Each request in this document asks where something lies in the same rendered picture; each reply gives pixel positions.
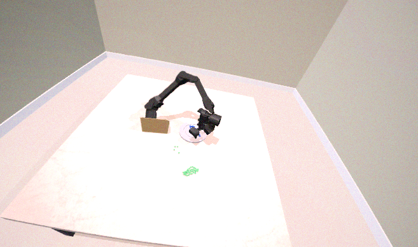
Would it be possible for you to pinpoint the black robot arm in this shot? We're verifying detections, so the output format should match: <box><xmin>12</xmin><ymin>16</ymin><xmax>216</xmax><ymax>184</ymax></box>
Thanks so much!
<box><xmin>144</xmin><ymin>71</ymin><xmax>222</xmax><ymax>135</ymax></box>

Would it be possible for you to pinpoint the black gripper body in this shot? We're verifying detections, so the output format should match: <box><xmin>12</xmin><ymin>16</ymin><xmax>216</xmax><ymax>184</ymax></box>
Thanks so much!
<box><xmin>189</xmin><ymin>119</ymin><xmax>209</xmax><ymax>137</ymax></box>

